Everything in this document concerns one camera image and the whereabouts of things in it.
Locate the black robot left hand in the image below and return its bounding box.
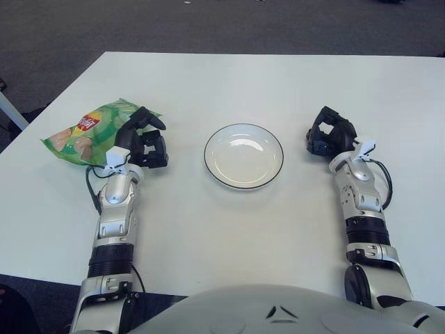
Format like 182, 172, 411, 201
114, 106, 170, 170

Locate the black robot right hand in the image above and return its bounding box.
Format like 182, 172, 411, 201
305, 106, 359, 158

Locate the green potato chips bag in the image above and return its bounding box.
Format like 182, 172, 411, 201
40, 98, 164, 167

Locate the white plate with black rim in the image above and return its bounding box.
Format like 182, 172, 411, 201
204, 122, 285, 191

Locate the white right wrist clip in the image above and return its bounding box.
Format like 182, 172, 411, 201
353, 139, 378, 161

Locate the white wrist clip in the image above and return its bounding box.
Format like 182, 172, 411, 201
353, 139, 378, 161
104, 146, 131, 173

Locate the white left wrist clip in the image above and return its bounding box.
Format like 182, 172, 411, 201
104, 146, 131, 173

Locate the white desk leg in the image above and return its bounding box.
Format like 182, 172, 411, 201
0, 90, 29, 132

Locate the grey robot torso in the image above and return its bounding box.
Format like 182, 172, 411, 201
130, 284, 418, 334

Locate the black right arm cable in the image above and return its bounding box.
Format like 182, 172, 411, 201
368, 158, 393, 212

